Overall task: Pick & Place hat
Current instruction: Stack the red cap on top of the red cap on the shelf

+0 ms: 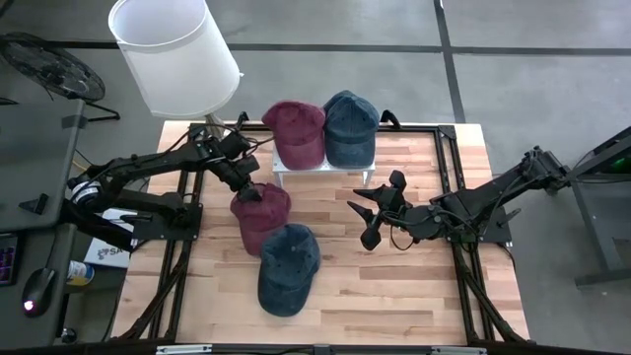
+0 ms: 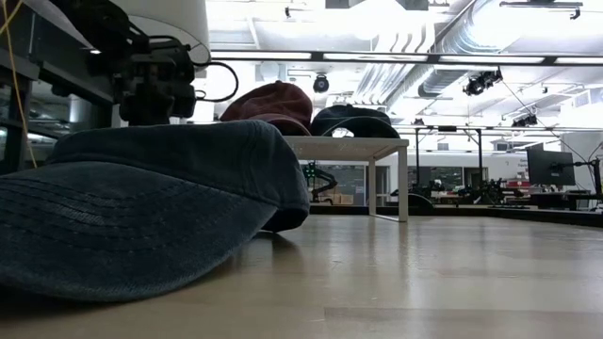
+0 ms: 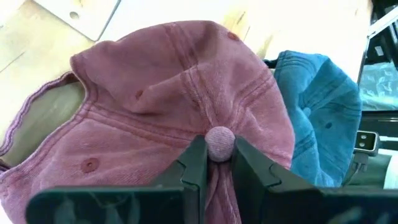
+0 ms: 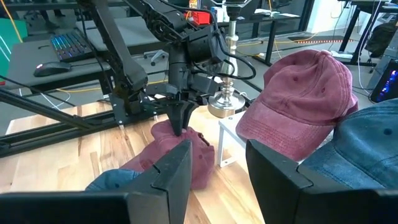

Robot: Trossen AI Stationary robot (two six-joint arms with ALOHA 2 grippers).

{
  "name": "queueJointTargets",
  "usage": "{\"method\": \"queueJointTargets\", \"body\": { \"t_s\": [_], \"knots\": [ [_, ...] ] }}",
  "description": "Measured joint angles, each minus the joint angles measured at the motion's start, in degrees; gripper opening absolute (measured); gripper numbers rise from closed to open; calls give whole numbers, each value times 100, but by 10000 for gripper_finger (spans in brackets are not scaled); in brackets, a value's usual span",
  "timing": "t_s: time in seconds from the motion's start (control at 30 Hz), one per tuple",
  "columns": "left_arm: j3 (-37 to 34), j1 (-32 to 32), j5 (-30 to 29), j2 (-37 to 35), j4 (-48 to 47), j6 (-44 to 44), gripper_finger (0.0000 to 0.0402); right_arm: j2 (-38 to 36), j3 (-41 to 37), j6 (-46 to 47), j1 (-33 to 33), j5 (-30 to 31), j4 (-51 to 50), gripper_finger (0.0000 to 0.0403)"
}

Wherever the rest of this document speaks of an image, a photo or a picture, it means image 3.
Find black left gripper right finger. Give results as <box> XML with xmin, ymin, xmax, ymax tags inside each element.
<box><xmin>231</xmin><ymin>136</ymin><xmax>398</xmax><ymax>224</ymax></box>

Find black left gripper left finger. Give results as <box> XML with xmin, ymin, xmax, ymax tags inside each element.
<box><xmin>26</xmin><ymin>135</ymin><xmax>208</xmax><ymax>224</ymax></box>

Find maroon baseball cap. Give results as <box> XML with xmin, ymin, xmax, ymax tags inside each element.
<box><xmin>0</xmin><ymin>20</ymin><xmax>296</xmax><ymax>224</ymax></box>

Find blue denim baseball cap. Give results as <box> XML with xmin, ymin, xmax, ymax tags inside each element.
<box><xmin>264</xmin><ymin>49</ymin><xmax>363</xmax><ymax>187</ymax></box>

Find white metal shelf riser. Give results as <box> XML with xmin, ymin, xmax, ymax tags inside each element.
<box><xmin>32</xmin><ymin>0</ymin><xmax>122</xmax><ymax>42</ymax></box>

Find small grey table camera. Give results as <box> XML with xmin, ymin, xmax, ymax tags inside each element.
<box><xmin>341</xmin><ymin>130</ymin><xmax>381</xmax><ymax>187</ymax></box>

